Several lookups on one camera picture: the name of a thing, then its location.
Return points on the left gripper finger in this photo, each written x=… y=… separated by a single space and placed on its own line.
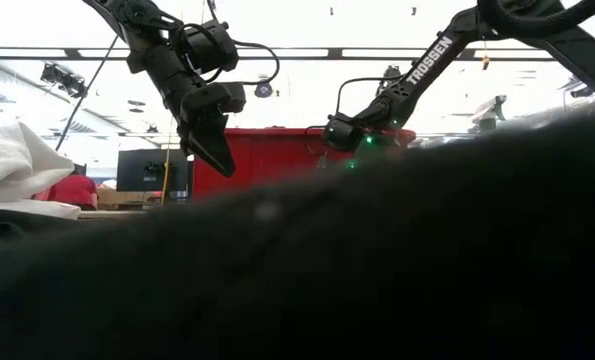
x=212 y=147

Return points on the red plastic laundry bin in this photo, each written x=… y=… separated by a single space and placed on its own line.
x=277 y=160

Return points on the black garment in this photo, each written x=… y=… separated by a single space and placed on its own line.
x=327 y=275

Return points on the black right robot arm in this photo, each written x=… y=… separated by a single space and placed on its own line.
x=429 y=60

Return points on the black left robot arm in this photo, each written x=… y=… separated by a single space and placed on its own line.
x=159 y=70

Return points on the yellow pole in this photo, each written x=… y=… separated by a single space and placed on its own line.
x=166 y=180

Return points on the black monitor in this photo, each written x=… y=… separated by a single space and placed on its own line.
x=137 y=170

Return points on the cardboard box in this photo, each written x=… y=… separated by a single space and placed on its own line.
x=122 y=197

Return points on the black beam with lights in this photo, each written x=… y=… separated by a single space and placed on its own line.
x=302 y=52

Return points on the black ceiling spotlight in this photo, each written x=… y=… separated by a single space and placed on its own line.
x=64 y=80

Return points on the person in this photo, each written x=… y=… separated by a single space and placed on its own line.
x=72 y=190

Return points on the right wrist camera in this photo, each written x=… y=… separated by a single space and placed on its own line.
x=344 y=132

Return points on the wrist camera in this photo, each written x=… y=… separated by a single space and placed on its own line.
x=344 y=132
x=209 y=47

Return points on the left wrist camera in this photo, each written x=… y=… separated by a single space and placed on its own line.
x=209 y=47

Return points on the black hanging camera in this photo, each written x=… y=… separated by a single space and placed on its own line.
x=389 y=72

